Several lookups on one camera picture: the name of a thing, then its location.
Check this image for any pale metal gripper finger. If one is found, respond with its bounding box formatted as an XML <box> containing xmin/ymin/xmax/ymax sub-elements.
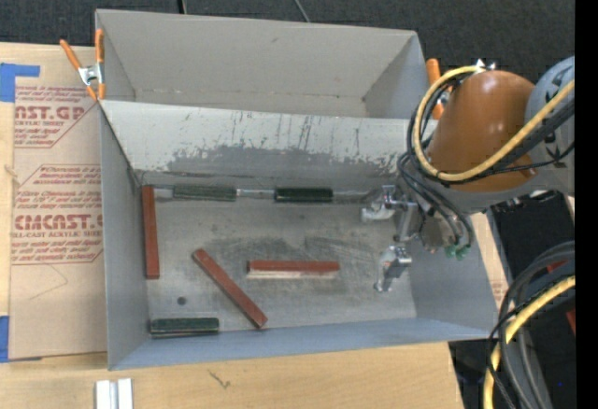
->
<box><xmin>360</xmin><ymin>184</ymin><xmax>406</xmax><ymax>224</ymax></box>
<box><xmin>373</xmin><ymin>245</ymin><xmax>413</xmax><ymax>293</ymax></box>

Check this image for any dark green flat block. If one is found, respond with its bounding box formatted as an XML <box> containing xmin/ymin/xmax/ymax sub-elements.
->
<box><xmin>149</xmin><ymin>317</ymin><xmax>221</xmax><ymax>338</ymax></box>
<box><xmin>273</xmin><ymin>187</ymin><xmax>335</xmax><ymax>205</ymax></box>
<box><xmin>172</xmin><ymin>184</ymin><xmax>238</xmax><ymax>203</ymax></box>

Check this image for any grey metal bin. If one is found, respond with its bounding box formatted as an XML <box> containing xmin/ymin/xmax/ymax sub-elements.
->
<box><xmin>94</xmin><ymin>8</ymin><xmax>499</xmax><ymax>372</ymax></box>

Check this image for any red-brown flat block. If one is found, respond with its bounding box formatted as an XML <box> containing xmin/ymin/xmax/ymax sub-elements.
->
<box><xmin>191</xmin><ymin>248</ymin><xmax>269</xmax><ymax>331</ymax></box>
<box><xmin>141</xmin><ymin>185</ymin><xmax>161</xmax><ymax>280</ymax></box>
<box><xmin>246</xmin><ymin>259</ymin><xmax>342</xmax><ymax>280</ymax></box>

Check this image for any brown cardboard board red print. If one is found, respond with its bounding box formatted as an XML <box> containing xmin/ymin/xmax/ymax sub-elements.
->
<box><xmin>0</xmin><ymin>41</ymin><xmax>109</xmax><ymax>362</ymax></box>

